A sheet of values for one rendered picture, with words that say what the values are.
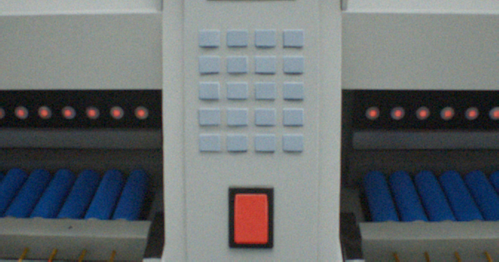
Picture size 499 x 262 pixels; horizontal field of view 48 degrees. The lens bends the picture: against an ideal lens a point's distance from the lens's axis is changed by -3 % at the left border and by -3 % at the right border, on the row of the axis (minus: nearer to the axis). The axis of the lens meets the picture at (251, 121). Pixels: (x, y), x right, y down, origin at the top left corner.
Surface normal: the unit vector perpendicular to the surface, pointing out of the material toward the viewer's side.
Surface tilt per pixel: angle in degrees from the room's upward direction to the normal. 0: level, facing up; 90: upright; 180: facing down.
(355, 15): 112
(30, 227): 22
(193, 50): 90
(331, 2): 90
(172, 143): 90
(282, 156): 90
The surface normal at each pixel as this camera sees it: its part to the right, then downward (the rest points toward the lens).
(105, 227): -0.01, -0.89
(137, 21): -0.03, 0.46
